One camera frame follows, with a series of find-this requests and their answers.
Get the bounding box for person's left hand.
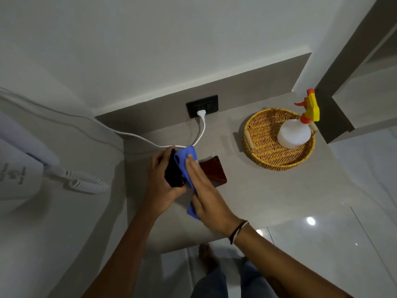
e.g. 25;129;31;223
143;145;188;219

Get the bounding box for person's right hand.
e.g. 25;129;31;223
184;153;246;238

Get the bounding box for dark red vase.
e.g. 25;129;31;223
163;149;228;189

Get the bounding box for blue cloth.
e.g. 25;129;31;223
173;145;201;221

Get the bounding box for white spray bottle yellow nozzle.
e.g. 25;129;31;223
277;88;320;150

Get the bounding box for person's right forearm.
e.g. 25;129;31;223
231;221;354;298

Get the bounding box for person's left forearm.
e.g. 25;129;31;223
82;207;168;298

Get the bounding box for blue jeans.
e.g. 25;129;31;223
191;260;280;298

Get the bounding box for round wicker basket tray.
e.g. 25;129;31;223
243;108;319;171

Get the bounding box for grey cabinet unit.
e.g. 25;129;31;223
313;0;397;145

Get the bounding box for black and white bracelets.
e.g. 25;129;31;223
228;220;250;245

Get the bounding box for white coiled cord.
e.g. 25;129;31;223
43;166;111;195

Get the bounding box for white plug and cable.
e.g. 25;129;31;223
0;87;207;149

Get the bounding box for black wall outlet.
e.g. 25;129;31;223
186;94;219;119

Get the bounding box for white wall hair dryer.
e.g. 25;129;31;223
0;111;61;211

